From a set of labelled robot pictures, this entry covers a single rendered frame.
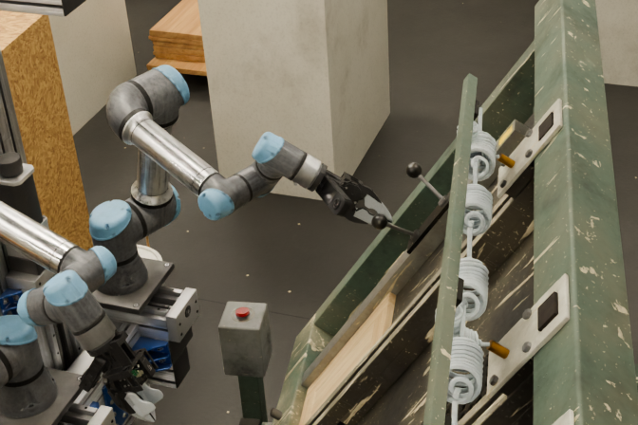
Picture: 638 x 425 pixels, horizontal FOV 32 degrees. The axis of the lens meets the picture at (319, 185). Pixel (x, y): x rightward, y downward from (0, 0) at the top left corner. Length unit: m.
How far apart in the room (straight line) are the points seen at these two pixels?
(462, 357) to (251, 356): 1.69
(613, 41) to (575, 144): 4.31
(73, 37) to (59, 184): 1.60
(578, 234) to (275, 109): 3.53
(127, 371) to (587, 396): 1.06
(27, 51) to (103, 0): 2.03
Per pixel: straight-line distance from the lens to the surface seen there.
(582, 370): 1.50
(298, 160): 2.59
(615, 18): 6.22
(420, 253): 2.67
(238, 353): 3.21
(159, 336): 3.19
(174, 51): 6.51
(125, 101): 2.80
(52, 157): 4.56
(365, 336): 2.75
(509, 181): 2.09
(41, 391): 2.84
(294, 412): 2.93
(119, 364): 2.28
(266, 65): 5.08
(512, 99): 2.71
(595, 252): 1.74
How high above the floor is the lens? 2.92
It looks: 32 degrees down
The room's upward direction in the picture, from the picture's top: 4 degrees counter-clockwise
